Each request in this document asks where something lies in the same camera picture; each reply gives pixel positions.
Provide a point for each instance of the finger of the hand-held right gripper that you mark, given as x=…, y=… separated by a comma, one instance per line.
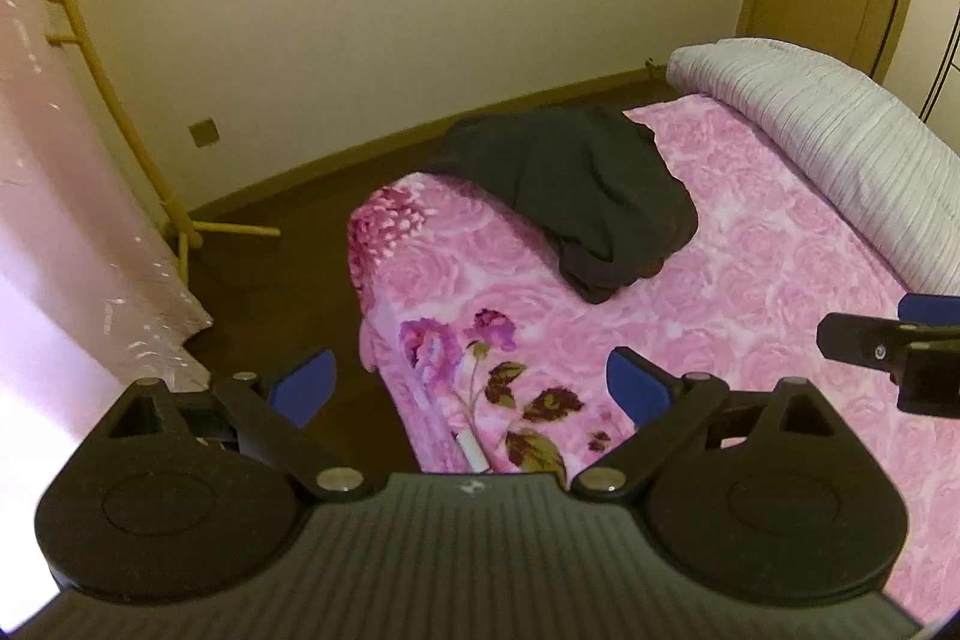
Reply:
x=862, y=340
x=930, y=308

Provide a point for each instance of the door stopper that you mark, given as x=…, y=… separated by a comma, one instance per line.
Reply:
x=654, y=66

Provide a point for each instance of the grey striped quilt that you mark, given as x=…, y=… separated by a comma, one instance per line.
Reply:
x=825, y=115

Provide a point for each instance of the yellow wooden coat rack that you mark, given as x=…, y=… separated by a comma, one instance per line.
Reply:
x=232, y=228

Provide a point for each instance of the small white tube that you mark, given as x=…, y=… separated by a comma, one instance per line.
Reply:
x=472, y=450

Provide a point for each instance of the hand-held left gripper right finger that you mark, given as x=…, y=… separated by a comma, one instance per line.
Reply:
x=637, y=385

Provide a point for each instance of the brown wall socket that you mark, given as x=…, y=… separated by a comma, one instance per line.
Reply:
x=203, y=132

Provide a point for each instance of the pink rose blanket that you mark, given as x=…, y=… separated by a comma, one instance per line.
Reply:
x=750, y=250

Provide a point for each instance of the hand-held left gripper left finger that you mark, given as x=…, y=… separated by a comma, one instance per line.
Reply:
x=304, y=385

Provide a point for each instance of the dark olive sweater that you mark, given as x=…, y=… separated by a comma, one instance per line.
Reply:
x=585, y=183

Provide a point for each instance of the pink curtain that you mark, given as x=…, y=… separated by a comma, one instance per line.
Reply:
x=60, y=160

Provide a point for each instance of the beige wardrobe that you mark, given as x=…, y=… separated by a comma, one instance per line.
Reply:
x=946, y=48

